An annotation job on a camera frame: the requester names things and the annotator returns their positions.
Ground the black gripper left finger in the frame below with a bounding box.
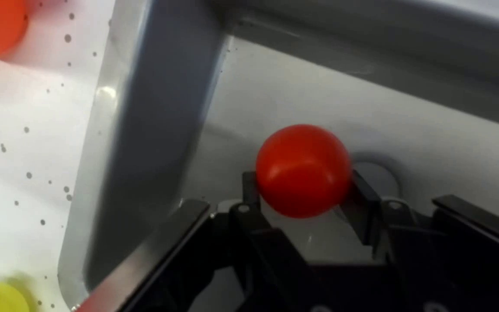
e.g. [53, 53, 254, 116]
[228, 171, 313, 312]

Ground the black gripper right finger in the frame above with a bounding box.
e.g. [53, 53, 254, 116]
[339, 171, 452, 312]

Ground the small red ball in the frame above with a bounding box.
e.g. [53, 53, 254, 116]
[254, 124, 351, 218]

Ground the grey toy sink basin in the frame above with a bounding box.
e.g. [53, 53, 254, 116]
[59, 0, 499, 312]

